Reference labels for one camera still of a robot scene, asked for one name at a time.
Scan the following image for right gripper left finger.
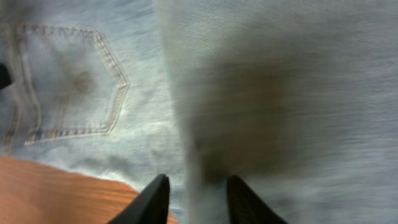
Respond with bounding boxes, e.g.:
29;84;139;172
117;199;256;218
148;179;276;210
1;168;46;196
108;174;170;224

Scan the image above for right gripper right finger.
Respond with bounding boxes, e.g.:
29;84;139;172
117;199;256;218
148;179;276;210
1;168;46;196
226;175;287;224

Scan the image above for blue denim jeans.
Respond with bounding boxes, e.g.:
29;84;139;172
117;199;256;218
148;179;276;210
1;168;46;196
1;0;397;223

